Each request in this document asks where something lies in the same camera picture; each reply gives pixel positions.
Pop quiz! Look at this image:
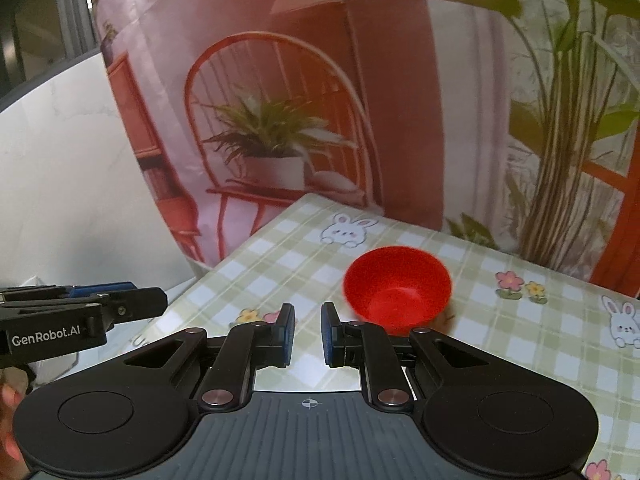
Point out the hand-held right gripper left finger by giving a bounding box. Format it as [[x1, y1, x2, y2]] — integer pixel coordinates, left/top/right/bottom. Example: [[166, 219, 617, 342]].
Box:
[[123, 302, 297, 412]]

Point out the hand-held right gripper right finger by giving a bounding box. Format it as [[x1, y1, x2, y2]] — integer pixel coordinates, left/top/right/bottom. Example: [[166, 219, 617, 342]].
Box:
[[320, 301, 502, 411]]

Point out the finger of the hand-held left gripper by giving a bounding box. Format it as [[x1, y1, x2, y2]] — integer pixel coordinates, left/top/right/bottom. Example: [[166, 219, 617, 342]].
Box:
[[0, 283, 140, 306], [98, 287, 169, 327]]

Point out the red plastic bowl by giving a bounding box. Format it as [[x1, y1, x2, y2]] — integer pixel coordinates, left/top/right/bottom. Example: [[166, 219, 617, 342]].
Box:
[[342, 245, 454, 337]]

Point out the person's left hand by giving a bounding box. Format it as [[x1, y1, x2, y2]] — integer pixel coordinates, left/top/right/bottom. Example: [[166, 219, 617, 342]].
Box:
[[0, 383, 24, 463]]

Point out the white marble board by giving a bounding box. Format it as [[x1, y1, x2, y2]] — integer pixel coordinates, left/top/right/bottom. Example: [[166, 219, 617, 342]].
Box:
[[0, 46, 202, 401]]

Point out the checked bunny print tablecloth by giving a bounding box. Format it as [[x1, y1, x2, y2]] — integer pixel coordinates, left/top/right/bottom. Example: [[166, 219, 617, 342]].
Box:
[[128, 193, 640, 480]]

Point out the printed room scene backdrop cloth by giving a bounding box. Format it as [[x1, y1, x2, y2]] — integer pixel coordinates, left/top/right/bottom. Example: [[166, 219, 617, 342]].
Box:
[[82, 0, 640, 297]]

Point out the dark window frame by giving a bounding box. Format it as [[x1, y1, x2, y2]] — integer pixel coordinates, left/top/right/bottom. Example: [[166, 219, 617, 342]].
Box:
[[0, 0, 103, 111]]

